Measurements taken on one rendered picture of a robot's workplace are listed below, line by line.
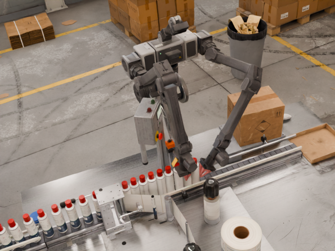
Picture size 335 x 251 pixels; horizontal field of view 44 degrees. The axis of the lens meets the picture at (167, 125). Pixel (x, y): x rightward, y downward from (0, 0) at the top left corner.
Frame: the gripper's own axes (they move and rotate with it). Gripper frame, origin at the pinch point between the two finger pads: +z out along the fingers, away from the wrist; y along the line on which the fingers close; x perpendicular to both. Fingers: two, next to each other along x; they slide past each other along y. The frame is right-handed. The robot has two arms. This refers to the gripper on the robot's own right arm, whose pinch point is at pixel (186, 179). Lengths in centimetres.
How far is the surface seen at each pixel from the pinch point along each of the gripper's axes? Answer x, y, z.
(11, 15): 540, -79, 92
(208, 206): -24.1, 2.3, -0.9
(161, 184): 4.0, -13.5, 1.6
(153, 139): 5.8, -14.0, -31.6
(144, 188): 4.1, -23.6, 0.0
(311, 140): 11, 96, 19
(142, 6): 330, 81, 38
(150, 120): 5.7, -13.9, -44.1
